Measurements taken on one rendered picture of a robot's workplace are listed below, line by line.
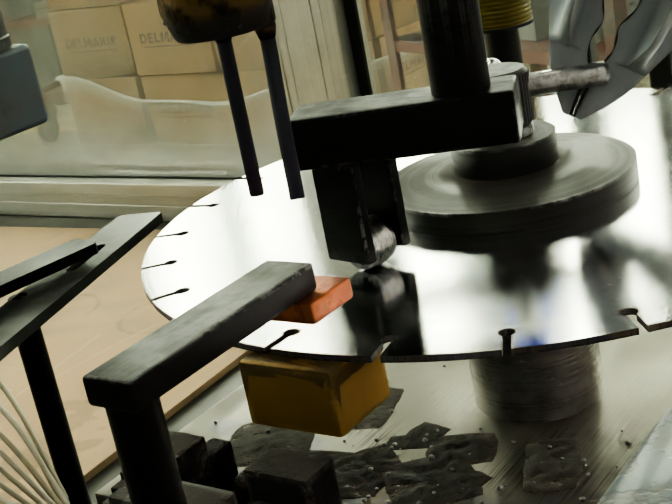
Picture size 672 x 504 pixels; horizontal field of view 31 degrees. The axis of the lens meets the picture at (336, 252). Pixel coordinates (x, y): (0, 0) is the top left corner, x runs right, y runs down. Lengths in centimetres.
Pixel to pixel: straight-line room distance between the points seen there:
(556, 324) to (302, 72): 78
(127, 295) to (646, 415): 66
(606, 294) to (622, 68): 15
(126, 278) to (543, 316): 79
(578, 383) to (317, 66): 64
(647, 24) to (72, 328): 66
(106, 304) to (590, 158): 65
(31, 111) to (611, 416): 30
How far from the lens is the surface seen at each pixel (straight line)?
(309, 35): 114
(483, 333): 40
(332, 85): 114
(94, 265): 65
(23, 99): 59
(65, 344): 104
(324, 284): 41
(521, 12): 81
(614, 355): 61
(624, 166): 52
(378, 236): 46
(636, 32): 54
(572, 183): 50
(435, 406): 58
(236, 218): 57
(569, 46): 54
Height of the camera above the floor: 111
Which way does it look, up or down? 19 degrees down
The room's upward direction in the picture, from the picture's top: 11 degrees counter-clockwise
